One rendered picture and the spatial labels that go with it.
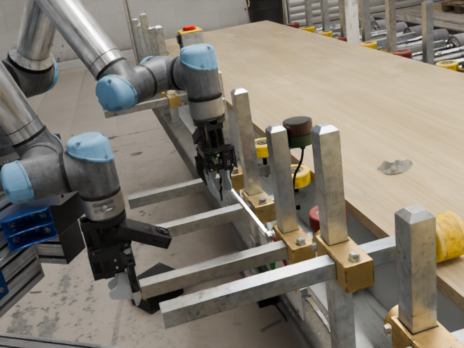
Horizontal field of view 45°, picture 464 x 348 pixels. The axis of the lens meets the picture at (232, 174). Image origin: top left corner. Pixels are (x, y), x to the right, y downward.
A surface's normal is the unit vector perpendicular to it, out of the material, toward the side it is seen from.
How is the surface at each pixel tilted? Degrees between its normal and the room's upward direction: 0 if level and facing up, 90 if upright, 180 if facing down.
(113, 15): 90
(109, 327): 0
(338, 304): 90
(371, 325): 0
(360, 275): 90
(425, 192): 0
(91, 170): 90
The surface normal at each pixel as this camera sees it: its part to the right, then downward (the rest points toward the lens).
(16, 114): 0.52, 0.15
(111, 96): -0.55, 0.40
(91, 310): -0.15, -0.91
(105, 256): 0.27, 0.33
